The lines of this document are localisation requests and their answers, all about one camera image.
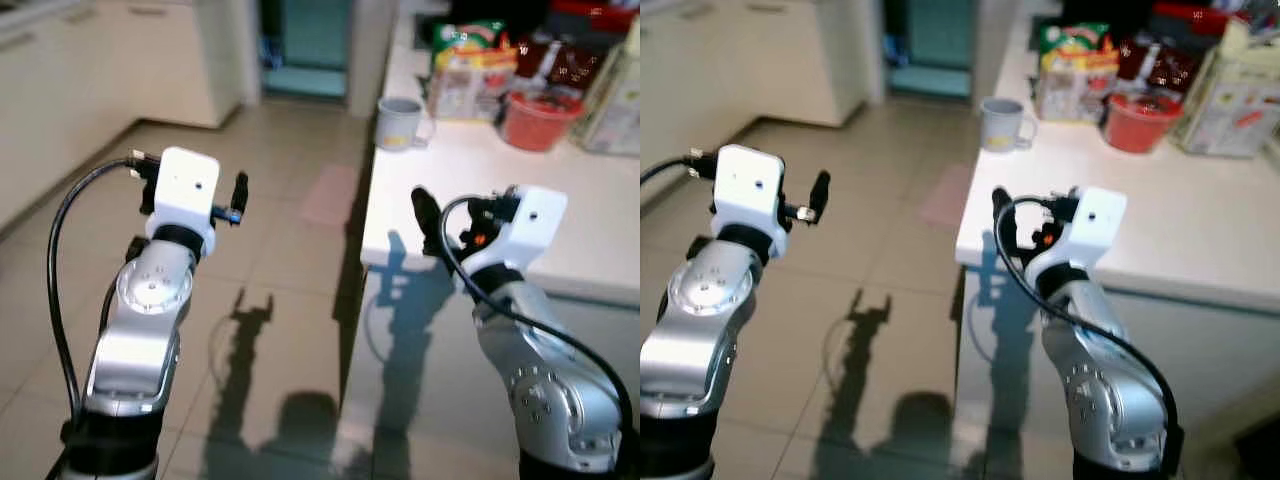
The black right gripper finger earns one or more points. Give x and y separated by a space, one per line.
427 215
1004 215

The grey mug blue inside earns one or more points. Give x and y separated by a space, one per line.
1003 127
400 127

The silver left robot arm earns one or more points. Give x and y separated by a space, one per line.
140 330
690 340

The pink floor mat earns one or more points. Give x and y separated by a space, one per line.
332 195
950 195

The red plastic bucket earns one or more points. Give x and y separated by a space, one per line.
1140 125
540 122

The green and red snack box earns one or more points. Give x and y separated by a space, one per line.
470 75
1075 75

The cream kitchen cabinets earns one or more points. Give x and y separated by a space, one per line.
110 70
740 60

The teal door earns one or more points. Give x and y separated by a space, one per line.
940 40
312 40

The dark red snack package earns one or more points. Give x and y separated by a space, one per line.
560 65
1165 65

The white printed carton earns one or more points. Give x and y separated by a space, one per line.
1235 105
618 105

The red container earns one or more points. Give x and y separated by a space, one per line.
1195 15
595 15

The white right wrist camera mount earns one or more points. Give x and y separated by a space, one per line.
530 225
1090 225

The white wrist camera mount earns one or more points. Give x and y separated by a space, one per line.
750 190
186 190
530 225
1090 225

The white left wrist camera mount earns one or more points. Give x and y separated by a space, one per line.
750 190
186 190

